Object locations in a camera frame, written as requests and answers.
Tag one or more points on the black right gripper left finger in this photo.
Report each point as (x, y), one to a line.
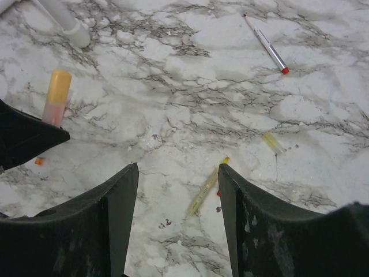
(85, 236)

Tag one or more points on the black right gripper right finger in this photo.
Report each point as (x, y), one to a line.
(267, 236)

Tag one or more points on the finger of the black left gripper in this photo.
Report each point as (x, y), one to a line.
(24, 137)

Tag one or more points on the orange yellow pen cap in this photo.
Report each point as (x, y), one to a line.
(59, 86)

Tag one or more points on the yellow highlighter pen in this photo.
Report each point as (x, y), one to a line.
(202, 194)

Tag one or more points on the orange red gel pen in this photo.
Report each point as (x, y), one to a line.
(39, 161)

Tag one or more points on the pink pencil-shaped marker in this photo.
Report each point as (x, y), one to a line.
(53, 113)

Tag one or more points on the yellow translucent pen cap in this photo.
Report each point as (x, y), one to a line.
(271, 141)

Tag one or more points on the thin silver red pen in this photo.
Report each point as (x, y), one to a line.
(267, 46)

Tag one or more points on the white PVC pipe frame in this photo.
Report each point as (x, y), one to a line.
(54, 16)

